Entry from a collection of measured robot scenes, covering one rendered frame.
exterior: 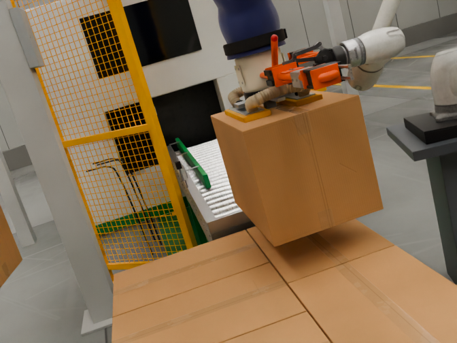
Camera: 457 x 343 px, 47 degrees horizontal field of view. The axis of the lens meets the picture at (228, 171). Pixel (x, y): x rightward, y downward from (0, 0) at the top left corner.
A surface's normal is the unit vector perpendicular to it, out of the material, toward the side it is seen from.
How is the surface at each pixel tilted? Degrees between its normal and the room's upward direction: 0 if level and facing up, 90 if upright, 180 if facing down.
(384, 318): 0
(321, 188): 90
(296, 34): 90
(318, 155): 90
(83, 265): 90
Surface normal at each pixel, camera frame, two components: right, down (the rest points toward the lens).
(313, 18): 0.25, 0.18
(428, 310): -0.27, -0.93
